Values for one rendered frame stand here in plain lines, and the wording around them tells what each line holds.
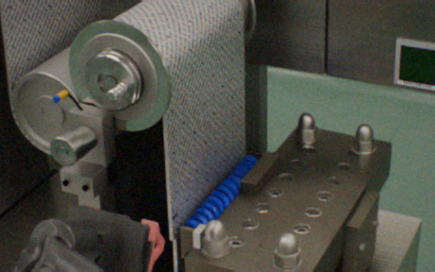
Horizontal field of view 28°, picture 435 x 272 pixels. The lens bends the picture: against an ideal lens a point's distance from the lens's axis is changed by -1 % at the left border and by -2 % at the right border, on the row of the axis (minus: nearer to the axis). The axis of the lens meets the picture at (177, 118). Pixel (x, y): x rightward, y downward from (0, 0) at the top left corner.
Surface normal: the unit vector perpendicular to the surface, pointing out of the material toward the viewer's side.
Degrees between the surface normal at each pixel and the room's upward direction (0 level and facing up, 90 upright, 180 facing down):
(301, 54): 90
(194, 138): 90
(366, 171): 0
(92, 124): 90
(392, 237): 0
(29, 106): 90
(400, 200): 0
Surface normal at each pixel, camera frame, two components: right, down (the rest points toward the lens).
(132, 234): -0.42, -0.09
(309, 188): -0.04, -0.89
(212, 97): 0.88, 0.18
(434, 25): -0.47, 0.42
